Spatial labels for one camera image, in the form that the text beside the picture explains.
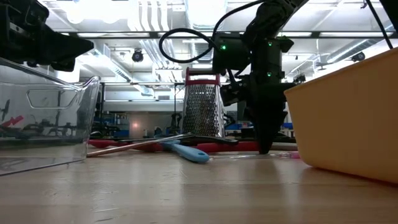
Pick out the clear plastic bin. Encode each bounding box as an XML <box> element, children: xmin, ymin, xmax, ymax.
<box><xmin>0</xmin><ymin>57</ymin><xmax>101</xmax><ymax>177</ymax></box>

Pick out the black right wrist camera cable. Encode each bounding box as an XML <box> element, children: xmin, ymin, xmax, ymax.
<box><xmin>158</xmin><ymin>0</ymin><xmax>265</xmax><ymax>65</ymax></box>

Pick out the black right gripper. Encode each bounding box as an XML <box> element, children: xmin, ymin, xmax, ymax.
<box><xmin>219</xmin><ymin>36</ymin><xmax>297</xmax><ymax>155</ymax></box>

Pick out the orange plastic bin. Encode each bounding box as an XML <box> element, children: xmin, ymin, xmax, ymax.
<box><xmin>284</xmin><ymin>47</ymin><xmax>398</xmax><ymax>185</ymax></box>

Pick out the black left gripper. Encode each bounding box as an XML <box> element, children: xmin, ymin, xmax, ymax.
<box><xmin>0</xmin><ymin>0</ymin><xmax>95</xmax><ymax>72</ymax></box>

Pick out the thin black cable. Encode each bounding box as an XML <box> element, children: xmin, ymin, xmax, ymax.
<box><xmin>365</xmin><ymin>0</ymin><xmax>394</xmax><ymax>50</ymax></box>

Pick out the red slotted spatula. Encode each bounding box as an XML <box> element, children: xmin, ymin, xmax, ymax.
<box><xmin>192</xmin><ymin>141</ymin><xmax>298</xmax><ymax>154</ymax></box>

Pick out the red and steel box grater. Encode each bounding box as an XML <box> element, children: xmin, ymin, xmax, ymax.
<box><xmin>182</xmin><ymin>67</ymin><xmax>226</xmax><ymax>139</ymax></box>

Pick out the blue silicone spoon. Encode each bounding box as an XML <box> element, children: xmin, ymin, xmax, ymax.
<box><xmin>160</xmin><ymin>139</ymin><xmax>211</xmax><ymax>164</ymax></box>

